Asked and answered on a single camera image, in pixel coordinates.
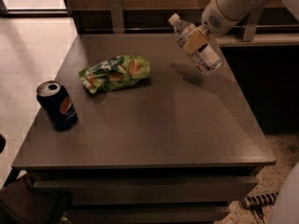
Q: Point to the upper grey drawer front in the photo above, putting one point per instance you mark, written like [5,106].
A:
[154,190]

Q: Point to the left metal wall bracket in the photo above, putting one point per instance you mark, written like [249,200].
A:
[116,13]

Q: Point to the dark round object at left edge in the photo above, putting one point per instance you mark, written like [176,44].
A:
[2,143]

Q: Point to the metal wall bracket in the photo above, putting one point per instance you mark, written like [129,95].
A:
[249,31]
[116,13]

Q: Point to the blue Pepsi can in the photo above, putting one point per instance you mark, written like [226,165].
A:
[55,100]

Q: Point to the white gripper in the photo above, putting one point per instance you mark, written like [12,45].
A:
[218,18]

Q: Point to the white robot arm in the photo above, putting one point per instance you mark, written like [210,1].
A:
[286,208]

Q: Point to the lower grey drawer front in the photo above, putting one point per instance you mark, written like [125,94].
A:
[151,215]

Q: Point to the grey drawer cabinet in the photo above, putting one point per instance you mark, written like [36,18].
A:
[175,124]

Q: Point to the clear plastic water bottle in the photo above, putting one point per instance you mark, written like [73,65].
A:
[205,59]

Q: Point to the right metal wall bracket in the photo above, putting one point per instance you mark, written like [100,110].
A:
[249,31]

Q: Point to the dark bag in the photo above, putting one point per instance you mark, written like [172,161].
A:
[21,203]

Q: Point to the green chip bag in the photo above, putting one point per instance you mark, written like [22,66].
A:
[115,74]

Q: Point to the grey drawer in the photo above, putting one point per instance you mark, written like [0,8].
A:
[154,190]
[151,215]

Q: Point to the striped black white tool handle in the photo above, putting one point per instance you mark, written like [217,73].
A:
[256,204]

